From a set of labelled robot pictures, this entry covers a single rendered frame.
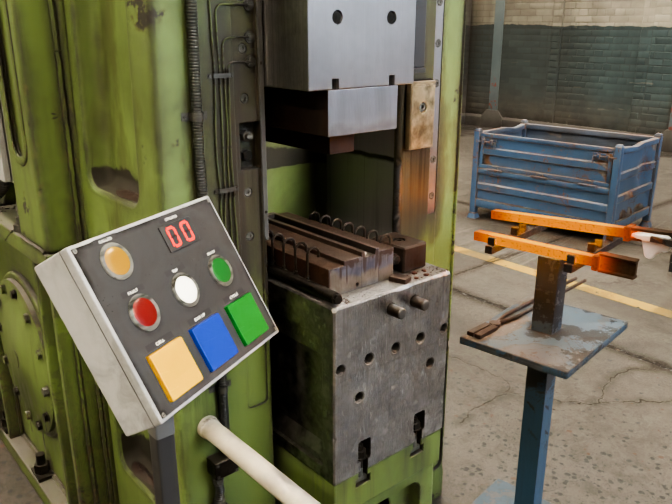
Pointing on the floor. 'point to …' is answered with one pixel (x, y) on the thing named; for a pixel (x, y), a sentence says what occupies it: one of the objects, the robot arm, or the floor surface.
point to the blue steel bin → (565, 173)
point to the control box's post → (164, 463)
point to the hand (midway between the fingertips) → (639, 231)
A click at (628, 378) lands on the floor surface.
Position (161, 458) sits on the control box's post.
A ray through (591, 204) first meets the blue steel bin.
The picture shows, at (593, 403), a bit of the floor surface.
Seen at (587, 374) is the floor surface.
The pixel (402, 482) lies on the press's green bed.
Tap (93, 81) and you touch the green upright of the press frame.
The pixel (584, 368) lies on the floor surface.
